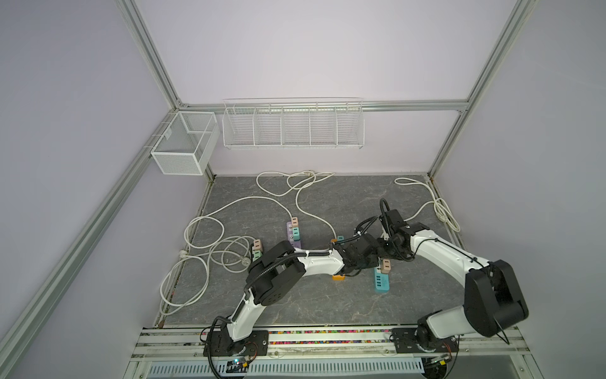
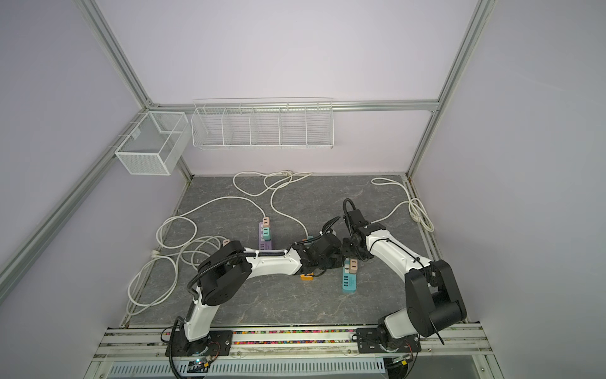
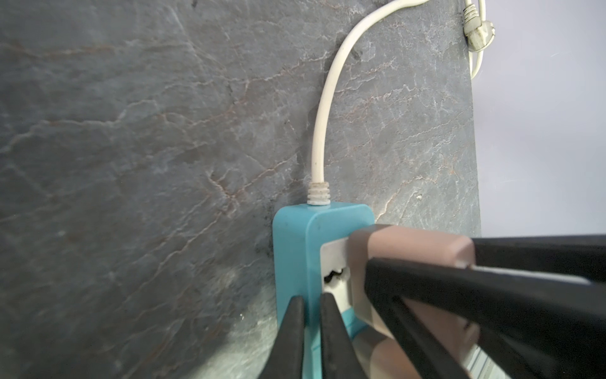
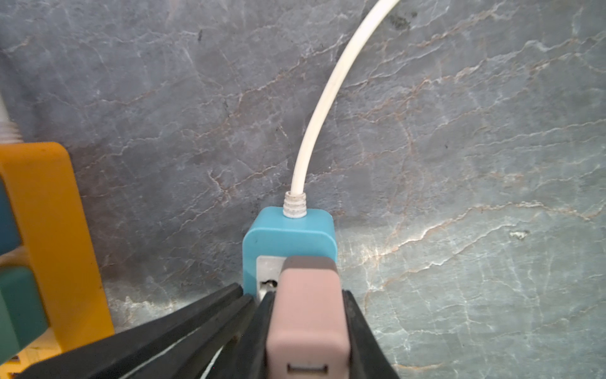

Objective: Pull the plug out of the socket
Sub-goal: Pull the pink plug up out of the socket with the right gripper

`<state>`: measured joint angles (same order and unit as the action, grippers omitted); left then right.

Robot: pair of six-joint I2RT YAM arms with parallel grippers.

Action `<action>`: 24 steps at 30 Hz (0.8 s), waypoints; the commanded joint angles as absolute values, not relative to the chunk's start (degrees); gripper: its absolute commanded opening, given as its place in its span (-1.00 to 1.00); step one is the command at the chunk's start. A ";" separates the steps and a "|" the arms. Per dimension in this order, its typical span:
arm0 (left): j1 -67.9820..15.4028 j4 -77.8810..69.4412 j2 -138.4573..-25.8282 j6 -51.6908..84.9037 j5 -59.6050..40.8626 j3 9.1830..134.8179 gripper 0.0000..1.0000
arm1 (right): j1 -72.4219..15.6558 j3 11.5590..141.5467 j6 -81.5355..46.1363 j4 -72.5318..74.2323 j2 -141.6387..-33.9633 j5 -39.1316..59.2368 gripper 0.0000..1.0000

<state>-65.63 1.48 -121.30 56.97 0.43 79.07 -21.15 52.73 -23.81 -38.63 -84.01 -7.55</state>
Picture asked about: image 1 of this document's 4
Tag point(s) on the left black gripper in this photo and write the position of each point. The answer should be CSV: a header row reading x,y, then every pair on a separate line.
x,y
375,262

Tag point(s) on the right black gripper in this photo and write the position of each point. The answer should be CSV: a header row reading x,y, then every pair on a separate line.
x,y
400,255

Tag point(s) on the pink plug teal strip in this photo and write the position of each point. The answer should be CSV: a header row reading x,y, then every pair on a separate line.
x,y
385,266

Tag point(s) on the teal power strip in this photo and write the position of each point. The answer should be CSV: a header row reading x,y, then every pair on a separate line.
x,y
381,281

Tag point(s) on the orange power strip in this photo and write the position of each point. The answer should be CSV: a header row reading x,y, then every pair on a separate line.
x,y
337,277

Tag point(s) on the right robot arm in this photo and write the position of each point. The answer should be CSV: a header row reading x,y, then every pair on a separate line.
x,y
493,300

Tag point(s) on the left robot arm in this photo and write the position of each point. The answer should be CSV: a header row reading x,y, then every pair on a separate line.
x,y
271,277

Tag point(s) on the green plug on black strip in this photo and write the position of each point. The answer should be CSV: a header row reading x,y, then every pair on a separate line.
x,y
256,255

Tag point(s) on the pink plug on black strip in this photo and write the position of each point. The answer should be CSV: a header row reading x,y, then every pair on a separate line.
x,y
257,245

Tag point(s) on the purple power strip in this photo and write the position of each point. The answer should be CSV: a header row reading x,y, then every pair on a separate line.
x,y
295,244

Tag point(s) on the white mesh box basket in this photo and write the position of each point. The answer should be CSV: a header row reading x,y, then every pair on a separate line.
x,y
186,145

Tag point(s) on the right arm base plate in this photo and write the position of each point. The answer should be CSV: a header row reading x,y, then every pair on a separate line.
x,y
420,340

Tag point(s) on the white vented cable duct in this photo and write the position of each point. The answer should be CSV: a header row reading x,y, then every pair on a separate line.
x,y
266,368

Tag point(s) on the white wire wall basket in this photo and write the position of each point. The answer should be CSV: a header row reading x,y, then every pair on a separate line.
x,y
294,123

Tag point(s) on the aluminium front rail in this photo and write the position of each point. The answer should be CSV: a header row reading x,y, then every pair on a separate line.
x,y
319,342

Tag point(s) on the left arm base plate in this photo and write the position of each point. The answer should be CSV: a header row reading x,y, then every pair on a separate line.
x,y
236,342

